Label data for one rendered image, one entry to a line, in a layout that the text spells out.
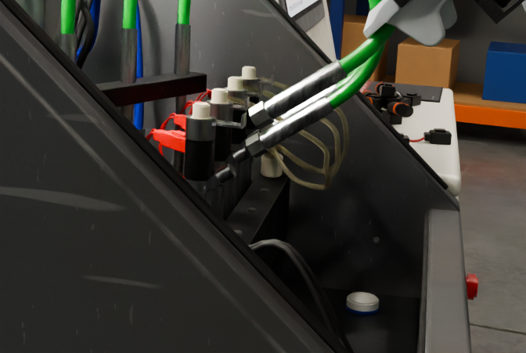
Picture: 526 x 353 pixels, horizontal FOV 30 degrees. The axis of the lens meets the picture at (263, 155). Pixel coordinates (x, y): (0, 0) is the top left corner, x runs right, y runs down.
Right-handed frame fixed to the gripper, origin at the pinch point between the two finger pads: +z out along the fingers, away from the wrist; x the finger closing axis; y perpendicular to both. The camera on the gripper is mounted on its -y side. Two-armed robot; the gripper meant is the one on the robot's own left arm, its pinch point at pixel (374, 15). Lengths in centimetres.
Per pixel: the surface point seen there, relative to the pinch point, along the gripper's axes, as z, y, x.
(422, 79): 217, 60, 493
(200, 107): 15.9, -4.8, -6.3
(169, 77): 29.0, -10.5, 12.6
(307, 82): 7.5, 0.2, -3.7
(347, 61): 3.8, 1.3, -2.5
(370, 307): 32.0, 25.5, 14.2
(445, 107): 35, 22, 76
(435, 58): 203, 55, 497
